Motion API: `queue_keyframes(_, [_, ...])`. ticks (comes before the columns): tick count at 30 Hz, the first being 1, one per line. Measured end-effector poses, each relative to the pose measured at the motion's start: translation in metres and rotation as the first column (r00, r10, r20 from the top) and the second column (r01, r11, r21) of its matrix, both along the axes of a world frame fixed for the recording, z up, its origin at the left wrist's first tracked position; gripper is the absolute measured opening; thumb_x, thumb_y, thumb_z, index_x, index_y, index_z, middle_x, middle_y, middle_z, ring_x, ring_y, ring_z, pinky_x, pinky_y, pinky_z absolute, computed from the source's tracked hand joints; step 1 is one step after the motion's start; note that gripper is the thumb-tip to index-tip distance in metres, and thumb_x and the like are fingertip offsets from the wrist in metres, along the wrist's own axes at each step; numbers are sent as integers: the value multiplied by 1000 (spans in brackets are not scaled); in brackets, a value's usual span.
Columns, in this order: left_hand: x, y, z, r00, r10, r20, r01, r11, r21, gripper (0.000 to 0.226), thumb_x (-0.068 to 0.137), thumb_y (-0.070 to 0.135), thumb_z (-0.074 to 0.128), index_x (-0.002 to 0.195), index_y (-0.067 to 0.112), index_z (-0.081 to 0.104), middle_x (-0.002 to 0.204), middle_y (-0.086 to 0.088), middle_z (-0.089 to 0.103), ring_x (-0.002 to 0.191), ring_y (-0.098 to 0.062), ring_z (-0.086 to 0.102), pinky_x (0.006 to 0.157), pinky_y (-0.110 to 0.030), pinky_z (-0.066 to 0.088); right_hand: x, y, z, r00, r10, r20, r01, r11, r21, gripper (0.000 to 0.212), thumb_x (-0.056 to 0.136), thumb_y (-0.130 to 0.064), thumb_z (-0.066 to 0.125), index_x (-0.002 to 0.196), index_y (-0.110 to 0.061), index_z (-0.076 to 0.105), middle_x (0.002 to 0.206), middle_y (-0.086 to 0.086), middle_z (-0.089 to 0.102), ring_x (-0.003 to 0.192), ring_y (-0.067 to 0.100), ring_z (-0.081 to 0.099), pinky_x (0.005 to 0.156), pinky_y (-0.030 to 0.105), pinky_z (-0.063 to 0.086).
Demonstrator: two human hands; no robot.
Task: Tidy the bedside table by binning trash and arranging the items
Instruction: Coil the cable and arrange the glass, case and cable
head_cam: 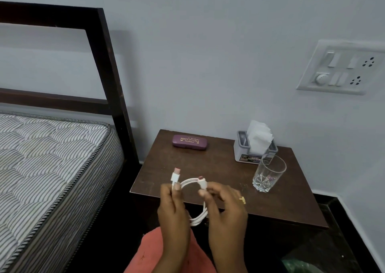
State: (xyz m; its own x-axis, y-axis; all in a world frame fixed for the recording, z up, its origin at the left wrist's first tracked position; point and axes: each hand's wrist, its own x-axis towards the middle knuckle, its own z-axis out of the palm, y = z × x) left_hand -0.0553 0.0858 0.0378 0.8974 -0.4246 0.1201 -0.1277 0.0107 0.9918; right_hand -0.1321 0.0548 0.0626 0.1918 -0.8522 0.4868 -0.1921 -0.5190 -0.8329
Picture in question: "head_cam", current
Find person's right hand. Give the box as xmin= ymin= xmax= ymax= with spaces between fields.
xmin=199 ymin=182 xmax=249 ymax=247

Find person's left hand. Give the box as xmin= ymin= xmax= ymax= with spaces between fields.
xmin=157 ymin=183 xmax=192 ymax=247

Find white charging cable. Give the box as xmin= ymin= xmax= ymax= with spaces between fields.
xmin=170 ymin=167 xmax=209 ymax=227

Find person's left forearm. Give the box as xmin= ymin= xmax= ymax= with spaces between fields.
xmin=150 ymin=245 xmax=194 ymax=273

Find person's right forearm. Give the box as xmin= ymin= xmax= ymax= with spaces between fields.
xmin=208 ymin=246 xmax=249 ymax=273

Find brown wooden bedside table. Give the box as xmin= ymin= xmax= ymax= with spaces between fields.
xmin=130 ymin=129 xmax=329 ymax=254

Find clear drinking glass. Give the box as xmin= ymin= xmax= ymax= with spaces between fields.
xmin=252 ymin=154 xmax=287 ymax=193

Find grey tissue holder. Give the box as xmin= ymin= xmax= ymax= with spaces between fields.
xmin=234 ymin=130 xmax=279 ymax=164

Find purple glasses case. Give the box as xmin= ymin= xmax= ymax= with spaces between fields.
xmin=172 ymin=134 xmax=208 ymax=151

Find white paper tissues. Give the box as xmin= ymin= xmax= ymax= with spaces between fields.
xmin=246 ymin=120 xmax=274 ymax=156

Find orange garment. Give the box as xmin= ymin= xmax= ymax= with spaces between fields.
xmin=124 ymin=226 xmax=218 ymax=273

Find green plastic bag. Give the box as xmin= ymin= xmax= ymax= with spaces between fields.
xmin=281 ymin=257 xmax=325 ymax=273

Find grey striped mattress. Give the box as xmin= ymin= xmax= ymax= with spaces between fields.
xmin=0 ymin=111 xmax=126 ymax=273

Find dark wooden bed frame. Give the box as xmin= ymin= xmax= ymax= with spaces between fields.
xmin=0 ymin=1 xmax=141 ymax=273

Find white wall switchboard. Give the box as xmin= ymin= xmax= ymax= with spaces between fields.
xmin=296 ymin=39 xmax=385 ymax=96

